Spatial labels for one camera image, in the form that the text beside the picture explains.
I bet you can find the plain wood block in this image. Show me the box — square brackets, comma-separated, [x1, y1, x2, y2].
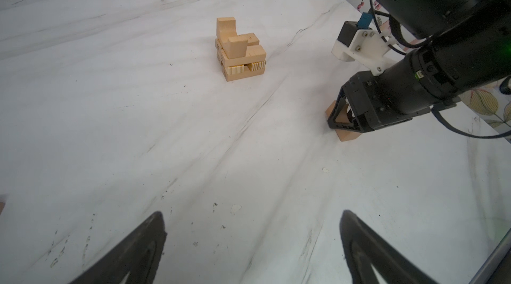
[217, 45, 266, 67]
[222, 65, 266, 82]

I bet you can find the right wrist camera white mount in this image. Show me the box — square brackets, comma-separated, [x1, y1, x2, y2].
[331, 13, 397, 76]

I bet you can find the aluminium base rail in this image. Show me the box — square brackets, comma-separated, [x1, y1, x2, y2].
[469, 229, 511, 284]

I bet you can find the printed monkey wood block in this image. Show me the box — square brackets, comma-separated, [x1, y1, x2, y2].
[246, 60, 266, 72]

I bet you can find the engraved long wood block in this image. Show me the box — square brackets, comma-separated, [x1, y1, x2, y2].
[216, 33, 259, 55]

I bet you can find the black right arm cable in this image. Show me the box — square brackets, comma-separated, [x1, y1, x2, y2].
[364, 0, 511, 140]

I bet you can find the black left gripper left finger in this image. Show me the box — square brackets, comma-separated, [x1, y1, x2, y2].
[73, 212, 167, 283]

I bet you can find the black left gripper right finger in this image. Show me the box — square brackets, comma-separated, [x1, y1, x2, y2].
[339, 210, 435, 283]

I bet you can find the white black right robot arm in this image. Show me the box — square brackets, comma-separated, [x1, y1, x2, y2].
[327, 0, 510, 134]

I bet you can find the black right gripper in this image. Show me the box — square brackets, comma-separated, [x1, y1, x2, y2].
[327, 71, 431, 132]

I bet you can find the printed small wood block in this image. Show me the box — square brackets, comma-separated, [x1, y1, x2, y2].
[224, 65, 245, 76]

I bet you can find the wood arch block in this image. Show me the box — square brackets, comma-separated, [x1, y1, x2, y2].
[335, 104, 361, 142]
[216, 17, 250, 59]

